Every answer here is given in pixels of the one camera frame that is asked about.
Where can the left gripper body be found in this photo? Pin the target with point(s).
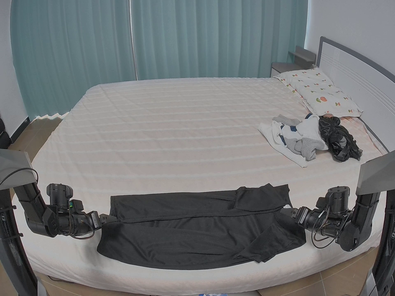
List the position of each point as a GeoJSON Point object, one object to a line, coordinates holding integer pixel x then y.
{"type": "Point", "coordinates": [93, 220]}

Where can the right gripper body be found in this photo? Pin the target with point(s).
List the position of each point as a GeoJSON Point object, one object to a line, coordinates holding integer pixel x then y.
{"type": "Point", "coordinates": [307, 217]}

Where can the black T-shirt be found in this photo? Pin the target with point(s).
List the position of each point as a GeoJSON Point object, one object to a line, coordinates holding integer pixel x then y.
{"type": "Point", "coordinates": [191, 233]}

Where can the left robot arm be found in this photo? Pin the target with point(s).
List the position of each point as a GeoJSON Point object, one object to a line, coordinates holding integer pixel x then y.
{"type": "Point", "coordinates": [34, 208]}

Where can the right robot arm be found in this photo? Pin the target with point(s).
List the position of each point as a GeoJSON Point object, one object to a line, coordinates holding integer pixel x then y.
{"type": "Point", "coordinates": [358, 220]}

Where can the pile of clothes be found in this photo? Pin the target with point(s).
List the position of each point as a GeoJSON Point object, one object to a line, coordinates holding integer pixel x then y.
{"type": "Point", "coordinates": [296, 137]}

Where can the bed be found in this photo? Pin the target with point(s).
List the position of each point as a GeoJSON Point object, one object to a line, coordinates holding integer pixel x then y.
{"type": "Point", "coordinates": [169, 119]}

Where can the black garment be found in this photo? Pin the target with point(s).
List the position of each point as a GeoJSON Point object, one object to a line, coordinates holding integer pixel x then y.
{"type": "Point", "coordinates": [339, 137]}

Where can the white printed pillow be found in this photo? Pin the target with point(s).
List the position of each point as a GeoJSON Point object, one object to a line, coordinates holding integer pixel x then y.
{"type": "Point", "coordinates": [321, 91]}

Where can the grey bedside table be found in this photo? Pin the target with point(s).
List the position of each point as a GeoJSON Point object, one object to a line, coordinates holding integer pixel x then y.
{"type": "Point", "coordinates": [296, 62]}

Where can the blue-green curtain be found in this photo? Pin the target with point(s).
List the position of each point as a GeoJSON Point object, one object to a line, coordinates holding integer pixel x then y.
{"type": "Point", "coordinates": [71, 42]}
{"type": "Point", "coordinates": [216, 26]}

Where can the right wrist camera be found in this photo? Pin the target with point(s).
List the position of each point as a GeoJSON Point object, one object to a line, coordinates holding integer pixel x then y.
{"type": "Point", "coordinates": [321, 203]}

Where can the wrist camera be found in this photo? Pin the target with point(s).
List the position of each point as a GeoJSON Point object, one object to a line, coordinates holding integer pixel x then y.
{"type": "Point", "coordinates": [321, 203]}
{"type": "Point", "coordinates": [76, 207]}

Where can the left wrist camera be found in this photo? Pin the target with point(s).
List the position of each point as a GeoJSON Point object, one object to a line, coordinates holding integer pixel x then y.
{"type": "Point", "coordinates": [76, 207]}

